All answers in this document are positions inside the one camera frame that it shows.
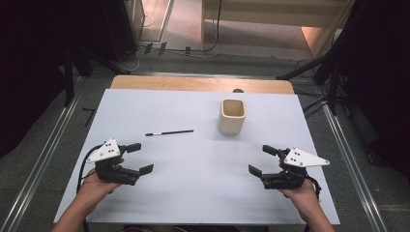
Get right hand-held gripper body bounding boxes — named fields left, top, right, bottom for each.
left=260, top=147, right=331, bottom=190

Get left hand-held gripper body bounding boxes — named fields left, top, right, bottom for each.
left=86, top=138, right=141, bottom=187

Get black pen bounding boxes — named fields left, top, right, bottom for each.
left=144, top=129, right=195, bottom=137

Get person's right hand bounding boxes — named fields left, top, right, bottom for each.
left=278, top=179, right=319, bottom=223

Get person's left hand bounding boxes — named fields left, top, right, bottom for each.
left=76, top=157, right=126, bottom=214

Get cream square cup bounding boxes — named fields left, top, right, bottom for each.
left=217, top=98, right=247, bottom=135

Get wooden table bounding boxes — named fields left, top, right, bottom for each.
left=109, top=74, right=295, bottom=96

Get black metal stand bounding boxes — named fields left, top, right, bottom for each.
left=62, top=47, right=75, bottom=108

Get black tripod stand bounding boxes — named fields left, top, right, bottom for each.
left=276, top=30, right=351, bottom=117

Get black cabinet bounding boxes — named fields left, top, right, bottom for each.
left=102, top=0, right=145, bottom=64

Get light wooden furniture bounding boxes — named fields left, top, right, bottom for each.
left=200, top=0, right=356, bottom=60

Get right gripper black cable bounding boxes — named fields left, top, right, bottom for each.
left=306, top=175, right=323, bottom=203

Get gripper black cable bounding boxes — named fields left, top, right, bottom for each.
left=75, top=144, right=104, bottom=195
left=306, top=175, right=323, bottom=203

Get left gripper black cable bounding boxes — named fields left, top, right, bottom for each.
left=75, top=144, right=104, bottom=195

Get black floor cables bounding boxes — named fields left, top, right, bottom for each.
left=293, top=89, right=331, bottom=119

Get metal floor rail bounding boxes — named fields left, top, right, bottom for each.
left=321, top=104, right=390, bottom=232
left=0, top=95, right=81, bottom=232

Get white floor cable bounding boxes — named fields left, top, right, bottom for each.
left=120, top=14, right=157, bottom=73

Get hanging black cable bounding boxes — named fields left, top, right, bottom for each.
left=202, top=0, right=224, bottom=53

